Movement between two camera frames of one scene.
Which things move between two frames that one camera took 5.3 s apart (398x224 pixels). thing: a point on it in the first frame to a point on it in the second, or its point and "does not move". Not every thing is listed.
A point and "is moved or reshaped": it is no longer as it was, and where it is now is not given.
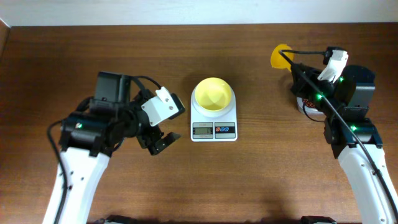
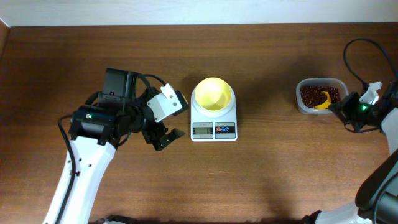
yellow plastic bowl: x=212 y=93 does not move
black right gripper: x=298 y=74 to x=347 y=106
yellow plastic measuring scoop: x=278 y=60 is moved or reshaped
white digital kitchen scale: x=213 y=126 does not move
